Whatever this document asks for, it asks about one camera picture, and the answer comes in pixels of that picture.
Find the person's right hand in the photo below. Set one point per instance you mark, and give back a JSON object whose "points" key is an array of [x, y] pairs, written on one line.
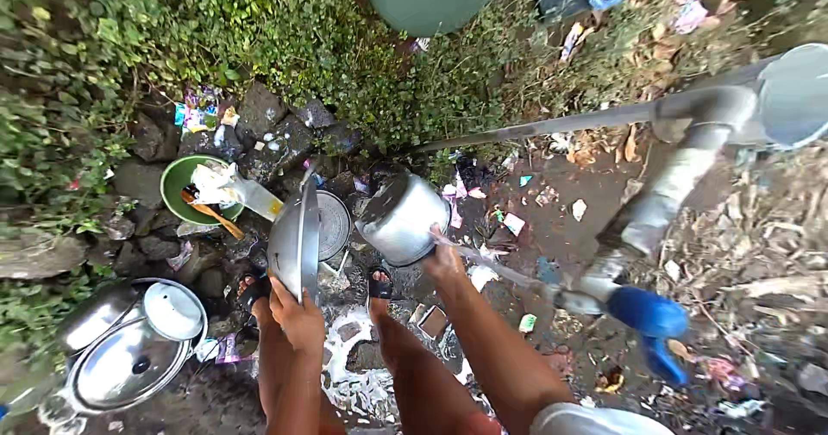
{"points": [[446, 260]]}

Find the person's left hand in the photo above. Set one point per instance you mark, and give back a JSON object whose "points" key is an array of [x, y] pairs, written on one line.
{"points": [[303, 326]]}

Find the person's left thumb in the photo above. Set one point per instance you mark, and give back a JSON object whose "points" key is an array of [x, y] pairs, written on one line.
{"points": [[308, 301]]}

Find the person's left fingers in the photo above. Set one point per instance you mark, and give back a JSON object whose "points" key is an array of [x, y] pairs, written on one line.
{"points": [[278, 295]]}

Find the person's right fingers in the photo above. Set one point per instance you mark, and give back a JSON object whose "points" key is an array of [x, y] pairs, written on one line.
{"points": [[440, 238]]}

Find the silver aluminium cooking pot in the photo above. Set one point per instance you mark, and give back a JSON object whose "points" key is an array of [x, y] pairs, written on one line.
{"points": [[414, 221]]}

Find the silver metal wok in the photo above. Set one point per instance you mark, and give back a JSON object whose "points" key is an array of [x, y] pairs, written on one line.
{"points": [[286, 241]]}

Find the grey pipe with elbow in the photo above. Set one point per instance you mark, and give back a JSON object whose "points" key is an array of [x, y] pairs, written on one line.
{"points": [[669, 183]]}

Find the person's right forearm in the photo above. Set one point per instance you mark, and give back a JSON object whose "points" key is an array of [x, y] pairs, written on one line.
{"points": [[498, 351]]}

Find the person's left forearm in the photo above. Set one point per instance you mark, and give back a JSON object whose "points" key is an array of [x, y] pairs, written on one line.
{"points": [[299, 390]]}

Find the white pink square wrapper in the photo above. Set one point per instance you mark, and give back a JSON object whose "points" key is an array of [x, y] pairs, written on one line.
{"points": [[513, 223]]}

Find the purple plastic wrapper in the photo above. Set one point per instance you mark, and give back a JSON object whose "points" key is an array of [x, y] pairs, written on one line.
{"points": [[228, 351]]}

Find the round grey metal lid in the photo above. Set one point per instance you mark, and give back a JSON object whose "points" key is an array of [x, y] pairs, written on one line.
{"points": [[333, 225]]}

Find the large shiny metal bowl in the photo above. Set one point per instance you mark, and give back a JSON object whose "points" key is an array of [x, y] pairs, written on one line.
{"points": [[198, 331]]}

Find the clear packet with yellow patch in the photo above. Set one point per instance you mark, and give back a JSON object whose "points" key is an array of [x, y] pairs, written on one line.
{"points": [[261, 200]]}

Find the small round silver lid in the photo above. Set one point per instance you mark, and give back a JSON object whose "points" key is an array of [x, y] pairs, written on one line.
{"points": [[171, 309]]}

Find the green and white packet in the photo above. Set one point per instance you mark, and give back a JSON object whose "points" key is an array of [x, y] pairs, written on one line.
{"points": [[527, 323]]}

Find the white crumpled plastic bag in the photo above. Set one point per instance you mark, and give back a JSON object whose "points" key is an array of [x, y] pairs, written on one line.
{"points": [[217, 186]]}

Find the person's legs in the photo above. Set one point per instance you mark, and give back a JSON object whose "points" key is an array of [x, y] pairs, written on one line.
{"points": [[414, 370]]}

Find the green plastic basin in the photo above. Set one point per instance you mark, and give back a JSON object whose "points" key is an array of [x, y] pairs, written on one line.
{"points": [[174, 189]]}

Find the long thin grey pipe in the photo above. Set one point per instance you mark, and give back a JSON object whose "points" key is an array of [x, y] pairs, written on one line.
{"points": [[550, 126]]}

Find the pile of dark rocks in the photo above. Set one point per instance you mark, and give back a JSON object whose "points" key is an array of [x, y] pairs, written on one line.
{"points": [[149, 183]]}

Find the silver lid with black knob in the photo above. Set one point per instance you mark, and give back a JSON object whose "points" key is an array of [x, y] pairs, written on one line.
{"points": [[123, 370]]}

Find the shiny steel pot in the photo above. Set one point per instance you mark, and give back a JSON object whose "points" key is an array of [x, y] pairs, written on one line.
{"points": [[97, 322]]}

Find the pile of colourful plastic wrappers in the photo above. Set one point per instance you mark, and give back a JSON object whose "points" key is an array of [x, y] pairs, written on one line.
{"points": [[199, 115]]}

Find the blue plastic faucet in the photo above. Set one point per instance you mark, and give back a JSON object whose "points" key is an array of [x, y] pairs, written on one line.
{"points": [[647, 312]]}

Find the large green barrel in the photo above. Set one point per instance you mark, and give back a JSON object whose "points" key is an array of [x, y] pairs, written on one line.
{"points": [[427, 2]]}

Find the green leafy plants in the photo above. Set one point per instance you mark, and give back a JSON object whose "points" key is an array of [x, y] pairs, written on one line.
{"points": [[271, 34]]}

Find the heap of dry plant debris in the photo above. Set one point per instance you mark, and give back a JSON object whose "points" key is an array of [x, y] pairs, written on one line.
{"points": [[763, 247]]}

